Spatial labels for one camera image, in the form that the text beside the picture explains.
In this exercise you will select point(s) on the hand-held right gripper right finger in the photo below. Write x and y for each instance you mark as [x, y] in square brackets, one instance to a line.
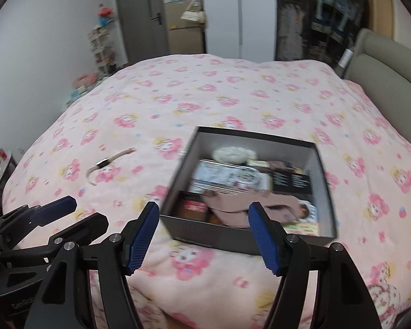
[263, 240]

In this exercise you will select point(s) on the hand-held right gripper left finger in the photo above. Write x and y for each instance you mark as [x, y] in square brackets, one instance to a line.
[140, 240]

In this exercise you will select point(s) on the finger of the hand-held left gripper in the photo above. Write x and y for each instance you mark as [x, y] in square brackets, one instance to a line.
[56, 208]
[89, 226]

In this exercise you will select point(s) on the black cardboard box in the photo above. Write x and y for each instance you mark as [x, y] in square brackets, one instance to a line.
[209, 236]

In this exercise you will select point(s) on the white plush toy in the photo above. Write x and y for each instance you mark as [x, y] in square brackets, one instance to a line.
[231, 154]

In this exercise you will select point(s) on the dusty pink cloth pouch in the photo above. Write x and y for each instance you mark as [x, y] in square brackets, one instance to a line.
[239, 209]

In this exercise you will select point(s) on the yellow printed card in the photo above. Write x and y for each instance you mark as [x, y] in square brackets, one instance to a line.
[303, 229]

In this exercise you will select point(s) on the small red box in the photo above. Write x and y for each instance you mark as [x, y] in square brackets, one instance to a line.
[193, 207]

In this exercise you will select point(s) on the black screen protector package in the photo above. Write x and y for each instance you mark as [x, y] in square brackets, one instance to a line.
[291, 181]

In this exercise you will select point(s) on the dotted sticker sheet package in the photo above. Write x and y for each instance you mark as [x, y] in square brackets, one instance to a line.
[226, 176]

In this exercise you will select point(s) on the pink plush toy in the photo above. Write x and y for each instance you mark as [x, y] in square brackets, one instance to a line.
[85, 80]

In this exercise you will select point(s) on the pink printed blanket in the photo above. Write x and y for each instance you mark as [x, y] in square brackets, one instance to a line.
[226, 102]

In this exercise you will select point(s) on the white storage rack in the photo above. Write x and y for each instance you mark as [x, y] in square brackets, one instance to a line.
[102, 51]

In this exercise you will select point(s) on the red and blue toy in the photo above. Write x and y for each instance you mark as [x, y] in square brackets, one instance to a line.
[104, 15]

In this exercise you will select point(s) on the stacked cardboard boxes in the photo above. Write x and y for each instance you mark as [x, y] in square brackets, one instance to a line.
[185, 37]

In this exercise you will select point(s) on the grey padded headboard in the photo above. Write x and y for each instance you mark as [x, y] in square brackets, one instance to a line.
[380, 65]

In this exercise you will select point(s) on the grey door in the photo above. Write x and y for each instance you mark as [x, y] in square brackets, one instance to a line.
[137, 13]

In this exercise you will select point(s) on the black bookshelf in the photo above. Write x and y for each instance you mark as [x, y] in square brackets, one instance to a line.
[294, 24]

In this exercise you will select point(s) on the white wardrobe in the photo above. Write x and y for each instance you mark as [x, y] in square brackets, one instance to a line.
[253, 13]

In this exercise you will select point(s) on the cream bag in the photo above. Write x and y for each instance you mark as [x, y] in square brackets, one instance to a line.
[193, 16]

